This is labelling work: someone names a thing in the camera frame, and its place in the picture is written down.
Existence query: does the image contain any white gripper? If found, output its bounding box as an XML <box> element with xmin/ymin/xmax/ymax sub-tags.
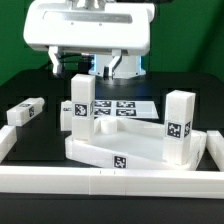
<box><xmin>23</xmin><ymin>0</ymin><xmax>155</xmax><ymax>80</ymax></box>

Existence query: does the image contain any white marker base plate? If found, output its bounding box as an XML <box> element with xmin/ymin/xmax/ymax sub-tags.
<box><xmin>94</xmin><ymin>100</ymin><xmax>159</xmax><ymax>119</ymax></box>

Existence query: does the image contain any white left fence wall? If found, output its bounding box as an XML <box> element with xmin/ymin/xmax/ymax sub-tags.
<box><xmin>0</xmin><ymin>125</ymin><xmax>17</xmax><ymax>163</ymax></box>

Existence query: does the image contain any black cable with connector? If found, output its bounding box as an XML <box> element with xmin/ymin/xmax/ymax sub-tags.
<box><xmin>39</xmin><ymin>54</ymin><xmax>93</xmax><ymax>71</ymax></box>

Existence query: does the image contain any white fence wall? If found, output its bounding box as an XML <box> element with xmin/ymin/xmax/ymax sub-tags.
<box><xmin>0</xmin><ymin>166</ymin><xmax>224</xmax><ymax>199</ymax></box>
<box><xmin>0</xmin><ymin>125</ymin><xmax>17</xmax><ymax>163</ymax></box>
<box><xmin>206</xmin><ymin>131</ymin><xmax>224</xmax><ymax>172</ymax></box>

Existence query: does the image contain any white desk top tray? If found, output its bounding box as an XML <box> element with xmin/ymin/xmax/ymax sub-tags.
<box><xmin>65</xmin><ymin>117</ymin><xmax>207</xmax><ymax>170</ymax></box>

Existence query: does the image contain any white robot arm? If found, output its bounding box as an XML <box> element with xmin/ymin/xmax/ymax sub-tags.
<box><xmin>23</xmin><ymin>0</ymin><xmax>156</xmax><ymax>80</ymax></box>

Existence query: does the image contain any white front fence wall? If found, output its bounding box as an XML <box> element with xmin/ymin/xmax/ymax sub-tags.
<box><xmin>0</xmin><ymin>166</ymin><xmax>224</xmax><ymax>199</ymax></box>

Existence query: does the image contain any white right fence wall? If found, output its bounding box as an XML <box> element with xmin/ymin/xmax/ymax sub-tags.
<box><xmin>206</xmin><ymin>131</ymin><xmax>224</xmax><ymax>172</ymax></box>

